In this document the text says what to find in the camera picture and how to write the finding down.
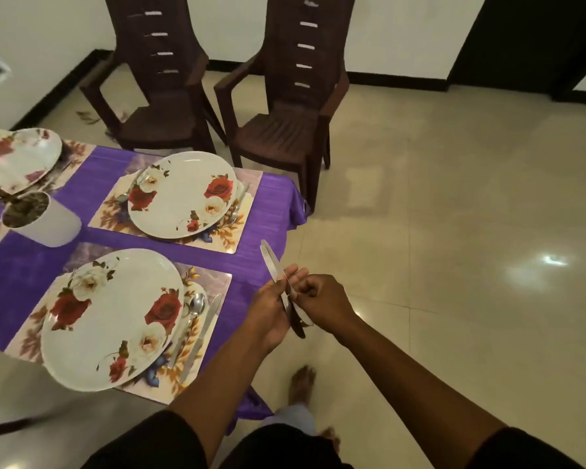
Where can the green plant in white pot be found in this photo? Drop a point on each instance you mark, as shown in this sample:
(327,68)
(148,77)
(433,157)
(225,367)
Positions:
(58,227)

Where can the steel spoon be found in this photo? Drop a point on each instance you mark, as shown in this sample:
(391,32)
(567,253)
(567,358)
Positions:
(195,302)
(122,196)

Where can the person's right hand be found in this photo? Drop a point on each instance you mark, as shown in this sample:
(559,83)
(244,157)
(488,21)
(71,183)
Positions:
(324,302)

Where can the white rose print plate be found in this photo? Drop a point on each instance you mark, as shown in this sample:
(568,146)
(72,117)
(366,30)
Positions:
(107,327)
(176,200)
(24,161)

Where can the purple printed paper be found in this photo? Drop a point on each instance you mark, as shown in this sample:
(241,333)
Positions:
(88,118)

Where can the person's left hand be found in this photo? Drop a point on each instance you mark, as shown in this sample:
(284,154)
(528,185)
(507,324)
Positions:
(268,317)

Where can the dark wooden door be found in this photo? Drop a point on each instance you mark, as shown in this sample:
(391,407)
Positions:
(517,43)

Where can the person's foot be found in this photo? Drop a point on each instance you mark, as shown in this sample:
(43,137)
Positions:
(329,437)
(302,385)

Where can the person's left foot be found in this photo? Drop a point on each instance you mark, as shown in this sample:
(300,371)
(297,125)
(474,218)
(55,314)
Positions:
(302,385)

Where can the steel fork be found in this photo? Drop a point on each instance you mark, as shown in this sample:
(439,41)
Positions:
(234,212)

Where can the person's right foot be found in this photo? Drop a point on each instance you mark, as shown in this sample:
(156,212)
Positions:
(329,437)

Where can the purple tablecloth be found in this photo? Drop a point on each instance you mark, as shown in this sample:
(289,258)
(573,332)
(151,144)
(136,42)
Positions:
(254,224)

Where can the person's light blue trousers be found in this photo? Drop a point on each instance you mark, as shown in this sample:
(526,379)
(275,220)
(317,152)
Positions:
(293,417)

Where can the person's black shirt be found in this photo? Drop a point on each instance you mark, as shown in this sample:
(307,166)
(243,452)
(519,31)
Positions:
(273,454)

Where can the person's right forearm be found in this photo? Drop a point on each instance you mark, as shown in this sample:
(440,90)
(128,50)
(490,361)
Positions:
(420,395)

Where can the brown plastic armchair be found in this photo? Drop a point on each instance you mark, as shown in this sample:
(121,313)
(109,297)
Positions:
(273,136)
(5,428)
(161,122)

